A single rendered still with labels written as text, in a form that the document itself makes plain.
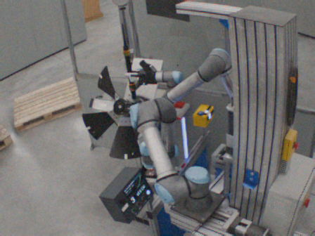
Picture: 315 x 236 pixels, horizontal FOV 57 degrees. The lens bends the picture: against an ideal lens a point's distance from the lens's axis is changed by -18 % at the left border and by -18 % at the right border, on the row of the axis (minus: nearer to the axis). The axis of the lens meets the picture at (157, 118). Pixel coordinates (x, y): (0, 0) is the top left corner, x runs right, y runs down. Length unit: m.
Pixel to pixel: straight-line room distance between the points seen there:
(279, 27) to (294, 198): 0.81
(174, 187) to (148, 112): 0.40
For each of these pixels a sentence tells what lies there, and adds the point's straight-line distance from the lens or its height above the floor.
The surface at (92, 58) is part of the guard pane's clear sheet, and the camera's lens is 3.44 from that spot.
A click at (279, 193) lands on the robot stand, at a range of 1.60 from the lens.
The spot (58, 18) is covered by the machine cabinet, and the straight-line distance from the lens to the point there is 7.77.
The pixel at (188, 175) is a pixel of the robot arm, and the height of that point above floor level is 1.27.
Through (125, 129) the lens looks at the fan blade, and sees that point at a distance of 2.38.
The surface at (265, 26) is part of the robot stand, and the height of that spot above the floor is 2.01.
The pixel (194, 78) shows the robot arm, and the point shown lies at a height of 1.53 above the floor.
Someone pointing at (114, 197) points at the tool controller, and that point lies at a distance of 1.62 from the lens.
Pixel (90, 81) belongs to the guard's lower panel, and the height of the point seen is 0.92.
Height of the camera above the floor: 2.38
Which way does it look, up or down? 32 degrees down
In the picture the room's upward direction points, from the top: 8 degrees counter-clockwise
